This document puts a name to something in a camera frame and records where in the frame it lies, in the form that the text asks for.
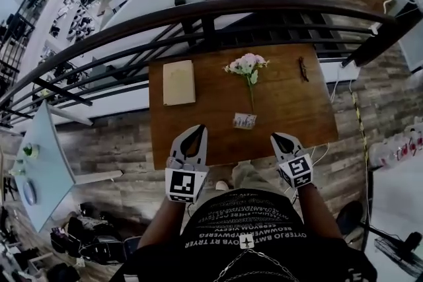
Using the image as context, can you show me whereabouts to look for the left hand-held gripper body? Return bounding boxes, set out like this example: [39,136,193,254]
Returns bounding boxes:
[165,147,210,204]

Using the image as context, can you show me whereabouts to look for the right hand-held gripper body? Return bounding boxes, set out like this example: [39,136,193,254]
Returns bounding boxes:
[276,145,314,190]

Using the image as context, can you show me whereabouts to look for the small printed card stand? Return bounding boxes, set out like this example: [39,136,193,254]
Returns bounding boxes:
[232,112,258,130]

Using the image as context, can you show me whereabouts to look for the person's right forearm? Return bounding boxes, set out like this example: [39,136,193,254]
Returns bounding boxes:
[295,182,345,241]

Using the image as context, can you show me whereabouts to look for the person's left forearm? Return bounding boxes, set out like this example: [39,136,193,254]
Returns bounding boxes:
[136,197,190,250]

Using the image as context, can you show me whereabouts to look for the person's left hand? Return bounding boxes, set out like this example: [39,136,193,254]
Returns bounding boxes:
[166,156,195,172]

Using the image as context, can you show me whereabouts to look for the khaki trouser leg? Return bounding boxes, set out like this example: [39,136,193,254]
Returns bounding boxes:
[231,160,282,192]

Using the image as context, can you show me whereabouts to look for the beige closed book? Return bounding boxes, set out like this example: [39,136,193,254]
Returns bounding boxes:
[162,59,197,107]

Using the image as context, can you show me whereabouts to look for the black round stool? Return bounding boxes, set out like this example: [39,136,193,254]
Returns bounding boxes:
[336,200,365,236]

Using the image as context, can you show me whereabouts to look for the dark folded eyeglasses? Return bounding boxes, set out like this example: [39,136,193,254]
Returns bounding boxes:
[297,56,311,83]

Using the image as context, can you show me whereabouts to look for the black printed shirt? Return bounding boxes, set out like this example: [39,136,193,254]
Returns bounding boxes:
[110,188,378,282]

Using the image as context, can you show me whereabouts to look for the pink artificial flower sprig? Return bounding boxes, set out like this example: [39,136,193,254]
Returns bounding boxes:
[222,53,271,115]

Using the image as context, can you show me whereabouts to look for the clear bag of bottles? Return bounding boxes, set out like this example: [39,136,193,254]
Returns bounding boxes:
[367,123,423,172]

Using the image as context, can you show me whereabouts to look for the black bags pile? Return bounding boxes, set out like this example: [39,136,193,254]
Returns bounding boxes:
[49,203,128,265]

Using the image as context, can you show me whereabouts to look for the black power strip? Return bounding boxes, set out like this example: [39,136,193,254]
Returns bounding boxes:
[373,231,423,277]

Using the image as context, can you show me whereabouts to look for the dark curved railing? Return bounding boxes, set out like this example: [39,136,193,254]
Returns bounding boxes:
[0,0,423,129]

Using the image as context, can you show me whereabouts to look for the pale blue glass table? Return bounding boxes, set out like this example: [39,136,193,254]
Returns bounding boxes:
[12,100,77,234]

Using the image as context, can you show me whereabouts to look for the green bottle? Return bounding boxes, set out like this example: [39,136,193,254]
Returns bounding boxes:
[22,143,41,160]

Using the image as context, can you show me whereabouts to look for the blue round plate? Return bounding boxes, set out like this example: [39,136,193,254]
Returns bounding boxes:
[22,178,38,206]

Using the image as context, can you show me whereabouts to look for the yellow and black striped cable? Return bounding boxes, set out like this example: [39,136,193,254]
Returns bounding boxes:
[351,91,370,222]

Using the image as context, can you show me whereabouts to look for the white cable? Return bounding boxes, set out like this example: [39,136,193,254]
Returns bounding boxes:
[328,63,354,103]

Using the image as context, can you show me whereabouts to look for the silver neck chain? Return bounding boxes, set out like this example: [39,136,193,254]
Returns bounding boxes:
[213,248,300,282]

